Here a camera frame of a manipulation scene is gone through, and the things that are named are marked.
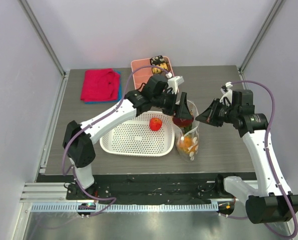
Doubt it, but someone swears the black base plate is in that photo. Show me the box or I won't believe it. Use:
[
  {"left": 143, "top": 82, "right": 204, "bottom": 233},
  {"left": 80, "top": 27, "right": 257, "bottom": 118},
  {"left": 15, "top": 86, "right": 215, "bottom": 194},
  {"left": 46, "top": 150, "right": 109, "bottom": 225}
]
[{"left": 64, "top": 173, "right": 233, "bottom": 206}]

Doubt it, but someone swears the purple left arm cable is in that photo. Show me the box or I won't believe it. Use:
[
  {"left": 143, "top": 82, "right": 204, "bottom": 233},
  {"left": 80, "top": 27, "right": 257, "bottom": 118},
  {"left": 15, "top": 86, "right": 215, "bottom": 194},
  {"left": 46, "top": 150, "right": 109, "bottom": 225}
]
[{"left": 62, "top": 65, "right": 171, "bottom": 216}]

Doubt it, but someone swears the orange toy pineapple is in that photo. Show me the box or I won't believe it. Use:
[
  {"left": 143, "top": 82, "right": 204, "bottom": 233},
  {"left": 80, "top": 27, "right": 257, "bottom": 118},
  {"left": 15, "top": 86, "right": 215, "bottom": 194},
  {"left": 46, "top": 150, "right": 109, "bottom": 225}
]
[{"left": 175, "top": 124, "right": 199, "bottom": 157}]

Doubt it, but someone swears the yellow black rolled sock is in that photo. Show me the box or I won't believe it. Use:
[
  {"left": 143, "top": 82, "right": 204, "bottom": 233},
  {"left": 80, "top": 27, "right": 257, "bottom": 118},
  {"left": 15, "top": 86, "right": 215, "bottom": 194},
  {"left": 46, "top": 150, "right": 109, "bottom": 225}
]
[{"left": 151, "top": 62, "right": 169, "bottom": 75}]

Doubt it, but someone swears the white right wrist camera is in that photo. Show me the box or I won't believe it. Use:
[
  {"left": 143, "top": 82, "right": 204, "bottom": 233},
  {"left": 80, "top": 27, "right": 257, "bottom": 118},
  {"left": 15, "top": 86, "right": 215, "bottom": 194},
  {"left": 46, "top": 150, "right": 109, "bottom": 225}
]
[{"left": 220, "top": 81, "right": 233, "bottom": 106}]

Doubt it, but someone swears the magenta folded cloth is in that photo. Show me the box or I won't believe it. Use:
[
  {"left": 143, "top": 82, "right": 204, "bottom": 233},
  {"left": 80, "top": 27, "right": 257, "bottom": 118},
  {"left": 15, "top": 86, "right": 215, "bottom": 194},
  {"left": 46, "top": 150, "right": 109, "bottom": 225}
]
[{"left": 80, "top": 68, "right": 121, "bottom": 103}]

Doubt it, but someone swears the pink divided organizer tray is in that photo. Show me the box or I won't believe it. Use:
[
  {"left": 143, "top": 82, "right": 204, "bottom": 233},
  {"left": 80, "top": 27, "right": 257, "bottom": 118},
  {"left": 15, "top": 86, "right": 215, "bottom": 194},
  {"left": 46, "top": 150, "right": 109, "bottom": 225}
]
[{"left": 131, "top": 56, "right": 175, "bottom": 89}]

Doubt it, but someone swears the clear polka dot zip bag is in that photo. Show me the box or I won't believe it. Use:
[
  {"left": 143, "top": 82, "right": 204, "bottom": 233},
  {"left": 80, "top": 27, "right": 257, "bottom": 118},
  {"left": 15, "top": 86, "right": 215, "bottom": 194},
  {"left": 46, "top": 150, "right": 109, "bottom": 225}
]
[{"left": 172, "top": 100, "right": 199, "bottom": 162}]

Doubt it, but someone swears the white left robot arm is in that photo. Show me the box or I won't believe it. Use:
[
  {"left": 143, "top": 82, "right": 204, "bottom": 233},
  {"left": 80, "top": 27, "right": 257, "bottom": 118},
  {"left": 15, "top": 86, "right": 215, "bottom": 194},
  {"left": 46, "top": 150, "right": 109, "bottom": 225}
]
[{"left": 63, "top": 75, "right": 192, "bottom": 200}]

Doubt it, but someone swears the white slotted cable duct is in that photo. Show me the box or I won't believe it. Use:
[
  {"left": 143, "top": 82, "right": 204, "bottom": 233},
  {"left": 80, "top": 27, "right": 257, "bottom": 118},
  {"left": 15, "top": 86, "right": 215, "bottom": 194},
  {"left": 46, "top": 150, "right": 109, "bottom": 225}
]
[{"left": 31, "top": 202, "right": 218, "bottom": 213}]

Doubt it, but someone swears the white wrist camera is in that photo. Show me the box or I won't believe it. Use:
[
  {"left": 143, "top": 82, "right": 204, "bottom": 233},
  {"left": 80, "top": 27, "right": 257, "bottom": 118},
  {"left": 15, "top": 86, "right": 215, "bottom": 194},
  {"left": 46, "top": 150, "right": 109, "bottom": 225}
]
[
  {"left": 166, "top": 72, "right": 184, "bottom": 94},
  {"left": 220, "top": 81, "right": 233, "bottom": 106}
]

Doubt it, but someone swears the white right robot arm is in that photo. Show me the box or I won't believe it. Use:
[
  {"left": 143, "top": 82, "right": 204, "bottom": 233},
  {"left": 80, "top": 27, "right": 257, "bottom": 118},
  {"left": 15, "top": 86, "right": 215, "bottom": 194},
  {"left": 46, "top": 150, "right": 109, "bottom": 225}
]
[{"left": 196, "top": 89, "right": 298, "bottom": 224}]

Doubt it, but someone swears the dark red apple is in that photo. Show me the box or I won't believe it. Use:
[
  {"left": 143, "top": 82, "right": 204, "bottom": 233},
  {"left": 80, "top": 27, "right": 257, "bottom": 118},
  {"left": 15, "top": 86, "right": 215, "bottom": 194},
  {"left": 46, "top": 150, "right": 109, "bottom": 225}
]
[{"left": 172, "top": 116, "right": 194, "bottom": 128}]

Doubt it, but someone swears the black floral rolled sock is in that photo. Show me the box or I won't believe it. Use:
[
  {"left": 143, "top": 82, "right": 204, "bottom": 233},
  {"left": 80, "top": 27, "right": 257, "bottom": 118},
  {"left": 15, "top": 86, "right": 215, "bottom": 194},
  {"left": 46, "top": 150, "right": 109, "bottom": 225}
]
[{"left": 149, "top": 55, "right": 165, "bottom": 66}]

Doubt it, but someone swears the white perforated plastic basket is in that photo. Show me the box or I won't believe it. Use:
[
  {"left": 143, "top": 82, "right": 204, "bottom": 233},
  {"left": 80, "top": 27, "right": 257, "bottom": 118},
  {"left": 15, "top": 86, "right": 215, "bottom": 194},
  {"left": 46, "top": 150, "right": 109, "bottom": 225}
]
[{"left": 99, "top": 111, "right": 175, "bottom": 157}]

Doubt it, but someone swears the bright red apple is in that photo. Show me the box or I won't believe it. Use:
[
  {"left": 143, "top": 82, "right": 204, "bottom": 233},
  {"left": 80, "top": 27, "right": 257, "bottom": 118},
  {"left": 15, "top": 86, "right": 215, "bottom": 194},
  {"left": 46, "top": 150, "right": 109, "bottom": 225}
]
[{"left": 149, "top": 117, "right": 163, "bottom": 132}]

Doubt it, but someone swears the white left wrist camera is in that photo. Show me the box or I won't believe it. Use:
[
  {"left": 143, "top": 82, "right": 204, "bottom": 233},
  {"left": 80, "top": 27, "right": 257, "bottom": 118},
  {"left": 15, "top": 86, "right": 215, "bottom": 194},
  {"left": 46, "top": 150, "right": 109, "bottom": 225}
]
[{"left": 166, "top": 72, "right": 184, "bottom": 94}]

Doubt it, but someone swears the blue folded cloth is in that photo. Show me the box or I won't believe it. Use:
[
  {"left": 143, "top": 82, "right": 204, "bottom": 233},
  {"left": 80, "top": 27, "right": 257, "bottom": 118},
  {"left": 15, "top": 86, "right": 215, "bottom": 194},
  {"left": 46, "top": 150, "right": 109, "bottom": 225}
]
[{"left": 85, "top": 70, "right": 123, "bottom": 105}]

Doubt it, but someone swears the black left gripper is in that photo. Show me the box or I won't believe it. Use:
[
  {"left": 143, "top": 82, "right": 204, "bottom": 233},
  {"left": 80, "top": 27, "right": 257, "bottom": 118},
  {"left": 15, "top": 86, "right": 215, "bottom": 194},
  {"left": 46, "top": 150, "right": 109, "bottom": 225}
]
[{"left": 152, "top": 90, "right": 192, "bottom": 120}]

